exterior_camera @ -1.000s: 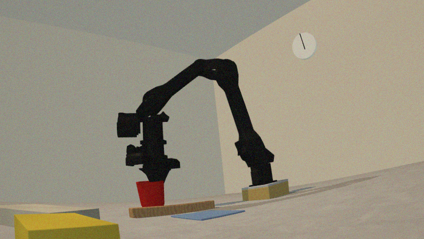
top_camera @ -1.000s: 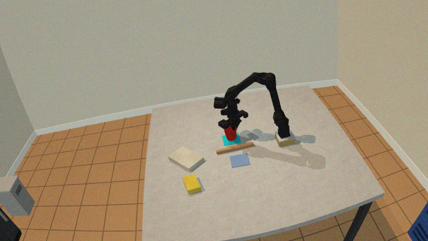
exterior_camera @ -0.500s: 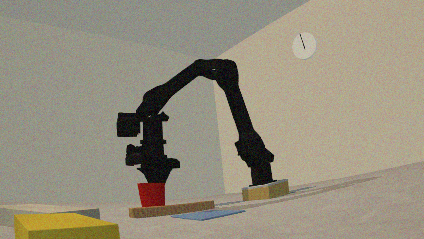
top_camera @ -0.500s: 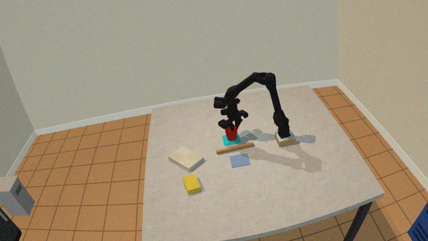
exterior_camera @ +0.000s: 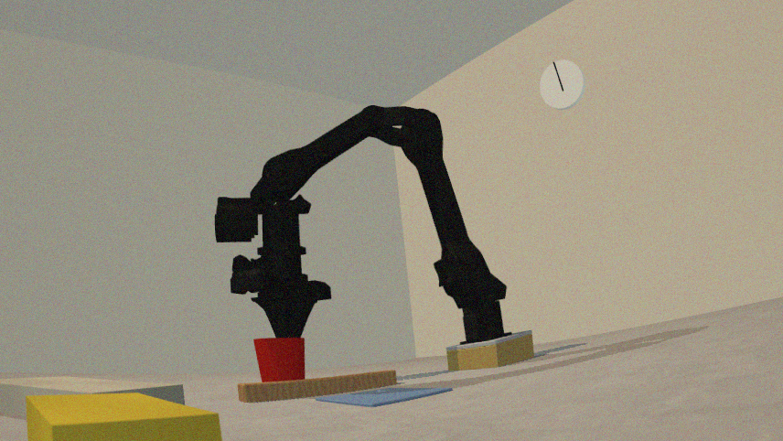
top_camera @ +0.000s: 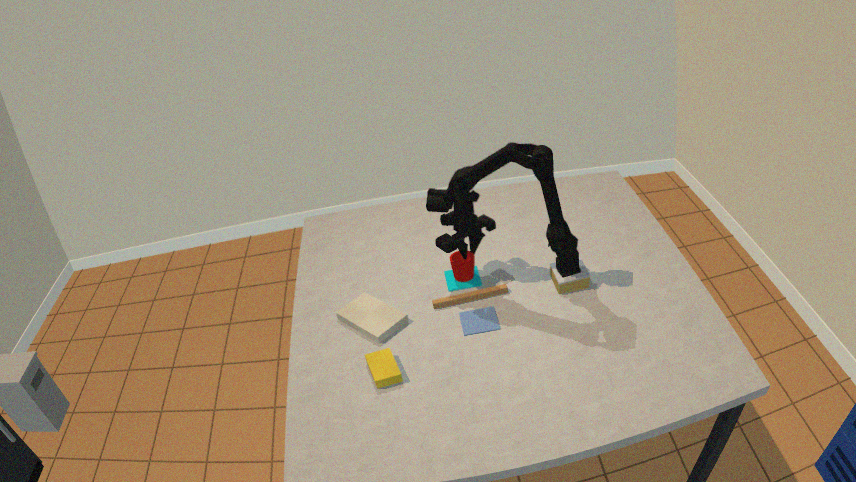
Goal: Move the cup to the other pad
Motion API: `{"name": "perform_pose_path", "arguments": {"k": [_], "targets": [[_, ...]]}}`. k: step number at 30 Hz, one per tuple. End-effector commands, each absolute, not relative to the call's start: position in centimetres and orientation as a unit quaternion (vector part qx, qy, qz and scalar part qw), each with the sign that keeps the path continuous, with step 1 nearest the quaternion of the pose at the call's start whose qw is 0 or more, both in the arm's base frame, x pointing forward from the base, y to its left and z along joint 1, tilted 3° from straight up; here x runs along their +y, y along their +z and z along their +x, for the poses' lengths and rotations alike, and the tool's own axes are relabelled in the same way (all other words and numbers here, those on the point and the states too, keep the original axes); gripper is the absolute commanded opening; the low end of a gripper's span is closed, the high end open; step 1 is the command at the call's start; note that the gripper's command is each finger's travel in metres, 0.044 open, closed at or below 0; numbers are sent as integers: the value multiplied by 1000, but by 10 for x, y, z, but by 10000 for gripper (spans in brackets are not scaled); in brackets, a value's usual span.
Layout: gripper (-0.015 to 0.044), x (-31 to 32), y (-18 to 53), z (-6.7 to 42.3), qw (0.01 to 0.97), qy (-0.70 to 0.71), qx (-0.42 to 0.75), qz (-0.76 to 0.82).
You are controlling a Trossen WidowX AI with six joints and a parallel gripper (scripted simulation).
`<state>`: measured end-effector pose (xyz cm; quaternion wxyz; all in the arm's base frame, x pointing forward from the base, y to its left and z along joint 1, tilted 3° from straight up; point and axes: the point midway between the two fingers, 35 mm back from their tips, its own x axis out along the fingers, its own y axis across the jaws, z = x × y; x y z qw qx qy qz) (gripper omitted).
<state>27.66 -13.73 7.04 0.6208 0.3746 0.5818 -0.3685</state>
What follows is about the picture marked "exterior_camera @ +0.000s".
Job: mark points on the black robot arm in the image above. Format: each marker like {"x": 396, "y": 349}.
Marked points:
{"x": 462, "y": 270}

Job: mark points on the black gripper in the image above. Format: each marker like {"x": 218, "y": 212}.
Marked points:
{"x": 285, "y": 294}

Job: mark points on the tan wooden bar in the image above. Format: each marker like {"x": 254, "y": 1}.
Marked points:
{"x": 269, "y": 391}

